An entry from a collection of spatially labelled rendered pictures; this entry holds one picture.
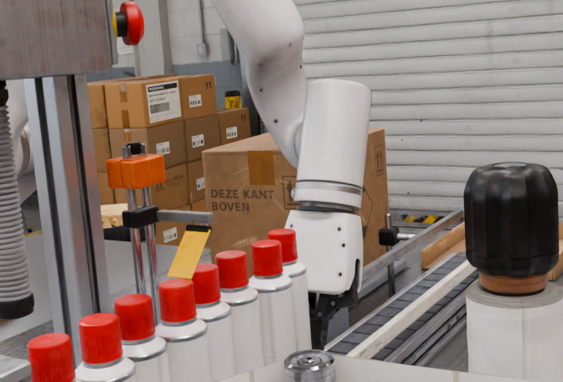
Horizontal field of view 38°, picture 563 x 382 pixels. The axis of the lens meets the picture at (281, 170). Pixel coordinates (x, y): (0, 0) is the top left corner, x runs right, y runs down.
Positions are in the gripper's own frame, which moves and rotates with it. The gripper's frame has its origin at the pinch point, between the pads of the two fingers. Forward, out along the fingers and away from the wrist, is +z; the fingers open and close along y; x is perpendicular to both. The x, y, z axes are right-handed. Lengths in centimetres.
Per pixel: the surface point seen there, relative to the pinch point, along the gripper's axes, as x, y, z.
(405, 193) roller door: 405, -164, -74
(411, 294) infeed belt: 36.4, -2.6, -6.4
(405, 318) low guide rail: 18.0, 4.3, -2.9
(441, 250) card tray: 75, -13, -17
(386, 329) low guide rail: 12.1, 4.2, -1.3
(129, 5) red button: -39.6, 0.4, -27.8
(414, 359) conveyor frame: 19.6, 5.4, 2.6
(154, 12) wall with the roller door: 364, -369, -203
